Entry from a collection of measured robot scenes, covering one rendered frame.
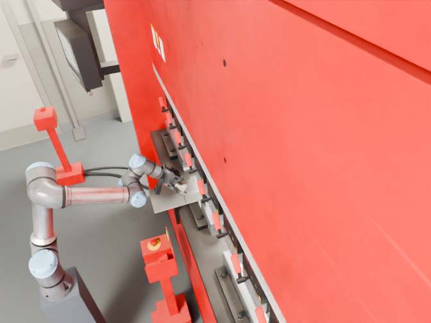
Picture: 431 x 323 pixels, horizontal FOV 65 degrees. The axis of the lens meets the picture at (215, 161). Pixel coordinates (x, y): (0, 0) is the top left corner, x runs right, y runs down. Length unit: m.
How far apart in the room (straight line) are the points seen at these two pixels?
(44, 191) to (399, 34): 1.37
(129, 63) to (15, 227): 1.94
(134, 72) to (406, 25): 2.12
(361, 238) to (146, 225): 2.67
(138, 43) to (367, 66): 1.98
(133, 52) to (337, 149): 1.95
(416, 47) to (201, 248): 1.53
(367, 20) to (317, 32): 0.12
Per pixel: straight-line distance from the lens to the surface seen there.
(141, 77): 2.39
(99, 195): 1.54
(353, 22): 0.40
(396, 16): 0.35
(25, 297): 3.04
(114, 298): 2.75
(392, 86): 0.39
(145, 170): 1.67
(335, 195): 0.53
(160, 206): 1.80
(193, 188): 1.86
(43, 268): 1.77
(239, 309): 1.55
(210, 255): 1.73
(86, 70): 2.46
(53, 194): 1.51
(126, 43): 2.30
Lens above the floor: 2.29
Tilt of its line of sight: 39 degrees down
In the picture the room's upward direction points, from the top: 4 degrees counter-clockwise
